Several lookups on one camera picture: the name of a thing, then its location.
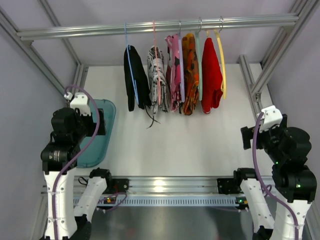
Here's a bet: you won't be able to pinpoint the black trousers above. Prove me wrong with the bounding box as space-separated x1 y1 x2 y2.
123 45 159 128

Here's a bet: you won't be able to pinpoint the blue hanger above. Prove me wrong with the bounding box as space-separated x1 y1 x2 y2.
123 22 139 104

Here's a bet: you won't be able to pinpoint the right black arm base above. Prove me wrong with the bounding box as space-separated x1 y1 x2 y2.
217 178 243 195

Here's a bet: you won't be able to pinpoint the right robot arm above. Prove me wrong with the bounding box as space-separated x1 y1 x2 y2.
233 125 317 240

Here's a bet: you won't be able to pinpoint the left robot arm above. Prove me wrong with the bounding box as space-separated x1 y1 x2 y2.
40 107 112 240

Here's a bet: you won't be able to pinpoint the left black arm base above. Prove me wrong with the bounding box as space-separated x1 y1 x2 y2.
103 178 130 195

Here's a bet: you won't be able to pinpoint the yellow hanger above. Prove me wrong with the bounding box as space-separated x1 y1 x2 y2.
213 16 227 100

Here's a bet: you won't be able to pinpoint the lilac hanger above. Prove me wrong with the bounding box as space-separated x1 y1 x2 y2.
178 21 186 103

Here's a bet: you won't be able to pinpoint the mint green hanger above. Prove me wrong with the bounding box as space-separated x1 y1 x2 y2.
195 18 203 101

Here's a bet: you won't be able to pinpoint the pink hanger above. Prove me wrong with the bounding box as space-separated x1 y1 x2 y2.
152 20 161 105

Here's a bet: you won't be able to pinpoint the teal plastic bin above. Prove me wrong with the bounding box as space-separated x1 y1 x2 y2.
77 99 116 169

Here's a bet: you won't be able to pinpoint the red garment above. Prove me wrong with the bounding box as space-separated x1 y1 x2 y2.
201 37 223 114

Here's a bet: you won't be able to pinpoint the black white patterned garment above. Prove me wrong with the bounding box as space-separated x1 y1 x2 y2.
147 45 170 117

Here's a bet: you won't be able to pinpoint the pink patterned garment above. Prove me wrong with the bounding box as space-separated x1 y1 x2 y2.
165 34 182 112

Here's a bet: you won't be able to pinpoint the orange patterned garment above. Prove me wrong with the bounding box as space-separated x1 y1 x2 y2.
182 33 199 116

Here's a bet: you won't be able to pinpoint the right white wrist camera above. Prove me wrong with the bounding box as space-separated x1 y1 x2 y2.
256 105 283 133

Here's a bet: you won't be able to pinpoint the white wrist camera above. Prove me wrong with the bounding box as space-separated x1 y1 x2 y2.
256 105 283 133
64 92 92 117

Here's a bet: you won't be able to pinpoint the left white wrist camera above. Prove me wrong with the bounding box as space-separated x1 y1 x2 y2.
64 92 92 117

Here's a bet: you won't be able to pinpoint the left aluminium frame post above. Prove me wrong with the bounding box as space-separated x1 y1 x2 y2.
0 0 80 86

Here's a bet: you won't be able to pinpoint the aluminium frame post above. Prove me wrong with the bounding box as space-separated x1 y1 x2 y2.
0 0 80 86
238 0 320 117

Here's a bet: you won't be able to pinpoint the grey slotted cable duct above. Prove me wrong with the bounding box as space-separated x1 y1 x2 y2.
97 195 244 208

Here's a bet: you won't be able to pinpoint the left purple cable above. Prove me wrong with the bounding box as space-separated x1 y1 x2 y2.
52 84 129 240

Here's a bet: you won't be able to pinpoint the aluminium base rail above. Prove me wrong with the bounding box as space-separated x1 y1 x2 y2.
41 175 286 195

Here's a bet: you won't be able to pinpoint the aluminium hanging rail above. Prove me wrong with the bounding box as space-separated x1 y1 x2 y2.
16 13 299 41

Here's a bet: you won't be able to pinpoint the right aluminium frame post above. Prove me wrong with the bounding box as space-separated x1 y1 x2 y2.
238 0 320 117

